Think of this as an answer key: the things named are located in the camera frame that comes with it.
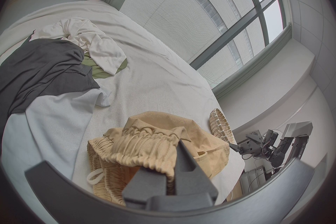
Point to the tan shorts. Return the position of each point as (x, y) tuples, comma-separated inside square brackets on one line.
[(147, 139)]

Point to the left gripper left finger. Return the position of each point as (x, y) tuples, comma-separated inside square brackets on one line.
[(147, 186)]

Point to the round woven basket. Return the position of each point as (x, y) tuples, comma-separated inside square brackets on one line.
[(220, 123)]

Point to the window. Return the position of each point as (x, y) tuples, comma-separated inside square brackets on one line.
[(189, 13)]

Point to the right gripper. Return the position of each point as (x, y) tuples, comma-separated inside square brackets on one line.
[(250, 149)]

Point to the green garment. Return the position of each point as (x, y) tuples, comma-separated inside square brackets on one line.
[(101, 72)]

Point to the black garment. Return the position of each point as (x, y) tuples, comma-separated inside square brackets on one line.
[(44, 65)]

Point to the white garment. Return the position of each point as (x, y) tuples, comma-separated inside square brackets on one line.
[(99, 41)]

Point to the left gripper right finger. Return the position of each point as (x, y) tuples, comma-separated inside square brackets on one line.
[(189, 178)]

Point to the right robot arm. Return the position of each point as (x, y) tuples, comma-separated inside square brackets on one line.
[(296, 129)]

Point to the pale blue garment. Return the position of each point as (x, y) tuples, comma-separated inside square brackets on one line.
[(57, 118)]

